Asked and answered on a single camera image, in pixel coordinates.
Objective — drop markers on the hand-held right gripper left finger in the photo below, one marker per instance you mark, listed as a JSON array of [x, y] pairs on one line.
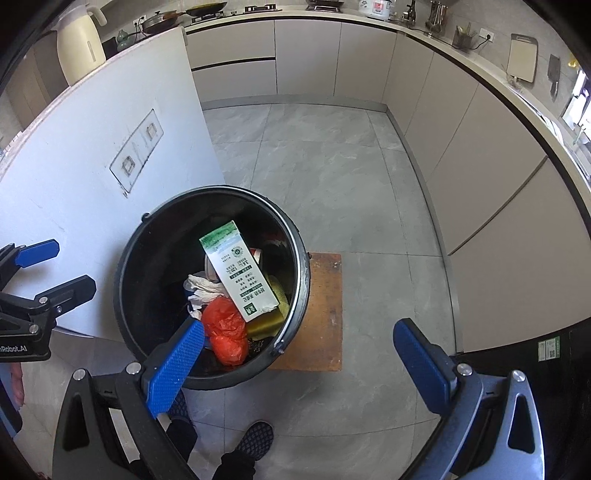
[[178, 364]]

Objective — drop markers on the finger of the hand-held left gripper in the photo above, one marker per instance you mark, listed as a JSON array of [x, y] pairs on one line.
[[69, 290], [37, 253]]

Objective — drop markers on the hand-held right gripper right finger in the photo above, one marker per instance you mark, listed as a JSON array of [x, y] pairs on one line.
[[420, 364]]

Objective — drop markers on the red plastic bag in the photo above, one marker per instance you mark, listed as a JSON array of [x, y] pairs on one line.
[[224, 327]]

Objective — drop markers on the white plastic bag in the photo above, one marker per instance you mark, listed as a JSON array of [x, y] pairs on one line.
[[203, 288]]

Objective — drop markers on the steel wool scrubber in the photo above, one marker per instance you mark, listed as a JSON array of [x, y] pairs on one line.
[[258, 345]]

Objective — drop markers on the black bucket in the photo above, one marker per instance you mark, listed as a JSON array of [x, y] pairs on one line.
[[152, 258]]

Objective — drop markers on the yellow sponge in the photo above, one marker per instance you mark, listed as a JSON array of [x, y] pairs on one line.
[[265, 323]]

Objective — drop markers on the green milk carton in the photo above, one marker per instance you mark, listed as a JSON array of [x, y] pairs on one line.
[[235, 272]]

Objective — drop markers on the person's left hand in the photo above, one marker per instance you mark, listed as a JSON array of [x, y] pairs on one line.
[[17, 385]]

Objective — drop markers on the person's left slipper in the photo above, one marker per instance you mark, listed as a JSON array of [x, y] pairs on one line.
[[179, 408]]

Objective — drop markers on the person's slipper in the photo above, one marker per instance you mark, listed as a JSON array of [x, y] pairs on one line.
[[179, 408], [254, 438]]

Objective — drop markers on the person's left leg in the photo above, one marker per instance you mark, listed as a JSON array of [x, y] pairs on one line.
[[182, 443]]

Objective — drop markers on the person's leg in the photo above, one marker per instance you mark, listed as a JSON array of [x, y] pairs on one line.
[[235, 466], [182, 443]]

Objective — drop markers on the wooden stool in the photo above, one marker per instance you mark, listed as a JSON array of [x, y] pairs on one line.
[[323, 323]]

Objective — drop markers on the person's right slipper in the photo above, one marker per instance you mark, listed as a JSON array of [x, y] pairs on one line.
[[254, 438]]

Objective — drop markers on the person's right leg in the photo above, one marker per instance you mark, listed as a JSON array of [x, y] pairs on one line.
[[235, 466]]

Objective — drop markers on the white table socket plate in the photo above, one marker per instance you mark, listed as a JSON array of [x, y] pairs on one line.
[[138, 147]]

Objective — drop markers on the black built-in appliance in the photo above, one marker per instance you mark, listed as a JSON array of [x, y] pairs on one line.
[[568, 369]]

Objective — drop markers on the cream thermos jug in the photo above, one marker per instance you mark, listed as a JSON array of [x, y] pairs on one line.
[[78, 46]]

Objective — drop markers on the green ceramic jar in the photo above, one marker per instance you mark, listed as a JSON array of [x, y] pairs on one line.
[[122, 39]]

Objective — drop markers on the black pan with lid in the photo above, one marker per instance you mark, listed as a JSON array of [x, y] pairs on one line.
[[161, 22]]

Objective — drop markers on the black wok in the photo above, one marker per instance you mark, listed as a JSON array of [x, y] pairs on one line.
[[205, 8]]

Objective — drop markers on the kitchen cleaver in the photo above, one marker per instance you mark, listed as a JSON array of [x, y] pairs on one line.
[[553, 74]]

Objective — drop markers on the white cutting board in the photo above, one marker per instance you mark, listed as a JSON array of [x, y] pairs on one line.
[[521, 57]]

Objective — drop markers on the black utensil holder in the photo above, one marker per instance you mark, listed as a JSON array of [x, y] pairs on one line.
[[461, 39]]

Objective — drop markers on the black gas stove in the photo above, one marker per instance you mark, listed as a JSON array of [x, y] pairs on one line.
[[258, 8]]

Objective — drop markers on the white rice cooker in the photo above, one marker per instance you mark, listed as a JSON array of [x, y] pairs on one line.
[[376, 9]]

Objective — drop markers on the white wall socket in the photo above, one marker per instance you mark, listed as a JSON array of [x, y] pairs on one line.
[[486, 33]]

